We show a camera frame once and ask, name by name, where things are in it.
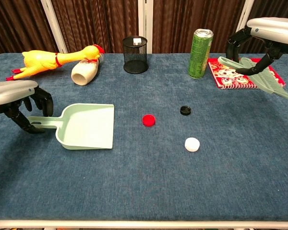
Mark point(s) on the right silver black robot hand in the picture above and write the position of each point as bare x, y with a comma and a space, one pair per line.
278, 31

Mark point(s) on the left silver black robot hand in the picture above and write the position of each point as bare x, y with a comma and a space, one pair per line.
12, 93

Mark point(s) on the mint green hand broom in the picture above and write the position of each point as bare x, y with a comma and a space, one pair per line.
266, 81

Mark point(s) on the mint green plastic dustpan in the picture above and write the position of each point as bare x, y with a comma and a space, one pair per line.
86, 127

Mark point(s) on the black bottle cap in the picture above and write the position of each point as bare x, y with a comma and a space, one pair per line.
185, 111

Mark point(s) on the red bottle cap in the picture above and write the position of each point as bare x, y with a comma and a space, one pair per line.
148, 120

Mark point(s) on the white bottle cap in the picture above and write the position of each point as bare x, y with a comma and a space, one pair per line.
192, 144

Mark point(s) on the white plastic bottle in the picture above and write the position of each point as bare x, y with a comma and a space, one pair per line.
84, 74

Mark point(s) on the black mesh pen holder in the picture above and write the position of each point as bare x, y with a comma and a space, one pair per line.
135, 58

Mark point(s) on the brown pleated divider panel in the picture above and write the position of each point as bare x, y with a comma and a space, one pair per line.
14, 24
98, 24
276, 8
194, 14

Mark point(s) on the yellow rubber chicken toy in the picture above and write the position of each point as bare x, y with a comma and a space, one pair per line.
40, 62

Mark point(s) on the red spiral cartoon notebook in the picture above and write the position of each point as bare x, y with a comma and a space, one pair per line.
222, 74

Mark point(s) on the tall green drink can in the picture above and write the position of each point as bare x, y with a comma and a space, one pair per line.
199, 57

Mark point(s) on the blue fabric table cover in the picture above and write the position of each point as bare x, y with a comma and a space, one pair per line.
144, 182

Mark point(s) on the white divider frame post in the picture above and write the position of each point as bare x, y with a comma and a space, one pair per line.
145, 24
243, 12
53, 24

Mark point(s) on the white table frame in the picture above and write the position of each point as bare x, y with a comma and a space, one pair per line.
144, 224

